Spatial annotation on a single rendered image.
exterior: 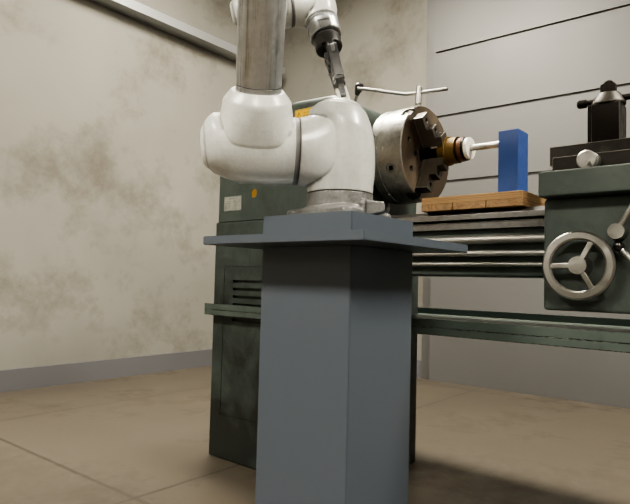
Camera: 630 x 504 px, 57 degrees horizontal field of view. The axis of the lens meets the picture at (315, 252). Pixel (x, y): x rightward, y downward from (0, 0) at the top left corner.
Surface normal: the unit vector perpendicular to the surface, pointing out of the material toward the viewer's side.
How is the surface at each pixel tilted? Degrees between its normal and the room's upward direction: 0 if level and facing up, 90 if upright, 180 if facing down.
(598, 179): 90
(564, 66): 90
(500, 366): 90
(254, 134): 116
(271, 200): 90
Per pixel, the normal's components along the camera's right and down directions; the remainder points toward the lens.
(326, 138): 0.07, -0.15
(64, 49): 0.78, -0.01
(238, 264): -0.65, -0.05
